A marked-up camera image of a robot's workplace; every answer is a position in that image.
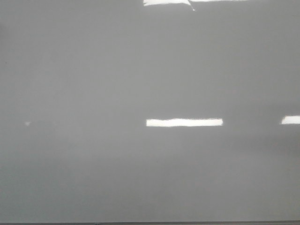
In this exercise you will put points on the white whiteboard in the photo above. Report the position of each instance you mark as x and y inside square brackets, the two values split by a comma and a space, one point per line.
[111, 111]

